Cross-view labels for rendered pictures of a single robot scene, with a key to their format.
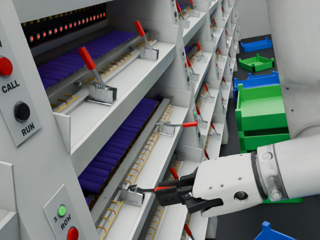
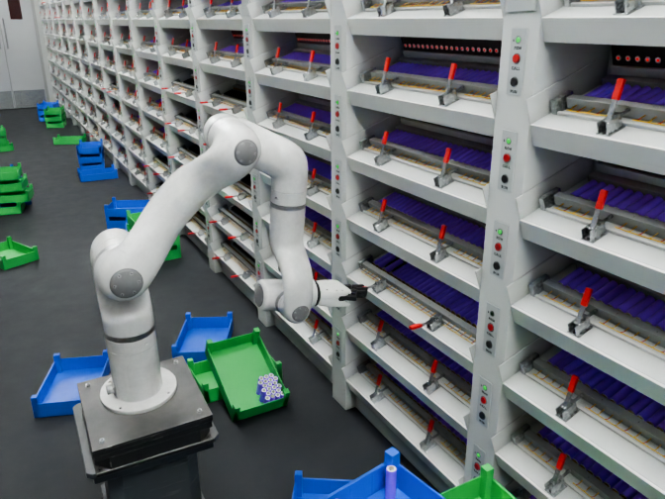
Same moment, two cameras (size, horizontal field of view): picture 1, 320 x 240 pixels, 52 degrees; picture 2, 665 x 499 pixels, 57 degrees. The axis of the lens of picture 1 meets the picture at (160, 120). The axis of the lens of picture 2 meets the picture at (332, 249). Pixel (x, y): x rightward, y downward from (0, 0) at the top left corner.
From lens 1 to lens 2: 201 cm
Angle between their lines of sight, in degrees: 117
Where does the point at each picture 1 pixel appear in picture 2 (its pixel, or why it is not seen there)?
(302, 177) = not seen: hidden behind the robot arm
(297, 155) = not seen: hidden behind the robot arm
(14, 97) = (337, 186)
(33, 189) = (334, 211)
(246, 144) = not seen: outside the picture
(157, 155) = (409, 310)
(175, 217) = (411, 373)
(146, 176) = (393, 299)
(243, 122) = (478, 483)
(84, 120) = (367, 222)
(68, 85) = (389, 212)
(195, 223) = (453, 465)
